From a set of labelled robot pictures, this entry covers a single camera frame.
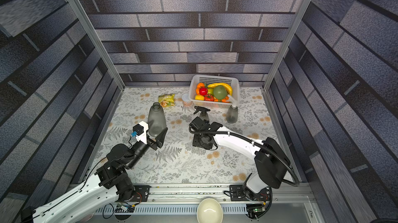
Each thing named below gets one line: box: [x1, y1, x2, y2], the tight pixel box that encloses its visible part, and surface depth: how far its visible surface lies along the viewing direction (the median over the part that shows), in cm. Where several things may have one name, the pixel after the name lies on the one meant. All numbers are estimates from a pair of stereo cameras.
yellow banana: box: [207, 82, 233, 96], surface depth 110 cm
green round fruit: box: [212, 85, 228, 101], surface depth 105 cm
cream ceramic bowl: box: [196, 198, 224, 223], surface depth 69 cm
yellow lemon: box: [194, 94, 205, 101], surface depth 108 cm
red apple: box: [199, 87, 208, 96], surface depth 108 cm
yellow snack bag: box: [158, 93, 176, 108], surface depth 109 cm
